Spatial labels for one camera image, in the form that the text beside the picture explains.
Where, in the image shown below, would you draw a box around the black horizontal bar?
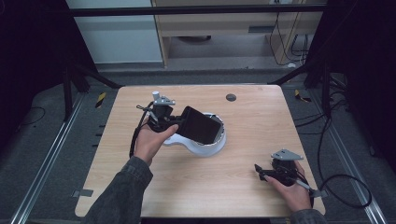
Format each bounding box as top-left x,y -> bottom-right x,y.
68,5 -> 327,18

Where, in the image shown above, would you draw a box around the thin black floor cable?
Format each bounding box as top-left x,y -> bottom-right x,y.
17,105 -> 47,130

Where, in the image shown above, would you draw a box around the person's right hand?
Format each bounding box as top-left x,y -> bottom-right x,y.
264,160 -> 314,214

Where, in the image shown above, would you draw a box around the yellow black striped tape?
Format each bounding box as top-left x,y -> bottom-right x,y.
293,89 -> 312,104
94,91 -> 107,109

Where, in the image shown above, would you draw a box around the light wooden desk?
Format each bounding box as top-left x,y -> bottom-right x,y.
151,0 -> 328,68

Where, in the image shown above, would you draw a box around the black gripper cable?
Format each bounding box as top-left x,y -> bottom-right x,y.
128,104 -> 155,160
306,113 -> 374,210

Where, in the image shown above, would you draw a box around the black metal stand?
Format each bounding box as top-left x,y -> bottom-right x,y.
61,59 -> 123,123
268,57 -> 347,119

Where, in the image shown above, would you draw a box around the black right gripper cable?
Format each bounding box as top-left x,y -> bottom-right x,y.
306,113 -> 374,210

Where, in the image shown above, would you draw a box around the grey tape piece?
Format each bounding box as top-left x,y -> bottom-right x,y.
312,189 -> 330,199
71,189 -> 94,199

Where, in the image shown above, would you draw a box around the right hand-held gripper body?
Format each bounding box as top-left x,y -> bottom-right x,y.
262,148 -> 316,191

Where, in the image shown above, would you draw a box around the dark curtain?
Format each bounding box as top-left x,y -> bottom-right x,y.
0,0 -> 101,150
306,0 -> 396,175

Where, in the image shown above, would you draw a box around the person's left hand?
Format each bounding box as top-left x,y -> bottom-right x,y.
133,122 -> 180,167

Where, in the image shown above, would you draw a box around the white key stand with tray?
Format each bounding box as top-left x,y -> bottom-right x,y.
151,91 -> 228,158

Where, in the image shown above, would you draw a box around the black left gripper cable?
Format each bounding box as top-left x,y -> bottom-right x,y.
128,104 -> 155,160

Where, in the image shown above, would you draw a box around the white cabinet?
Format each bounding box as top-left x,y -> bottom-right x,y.
66,0 -> 164,65

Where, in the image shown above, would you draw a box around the black leather wallet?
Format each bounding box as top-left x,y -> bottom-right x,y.
176,105 -> 224,146

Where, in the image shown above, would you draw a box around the aluminium floor rail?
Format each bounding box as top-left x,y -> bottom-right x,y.
307,88 -> 389,224
9,92 -> 87,224

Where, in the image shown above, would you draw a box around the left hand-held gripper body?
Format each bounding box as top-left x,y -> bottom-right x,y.
135,95 -> 185,134

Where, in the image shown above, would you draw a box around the black cables under desk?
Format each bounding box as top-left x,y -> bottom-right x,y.
268,11 -> 310,67

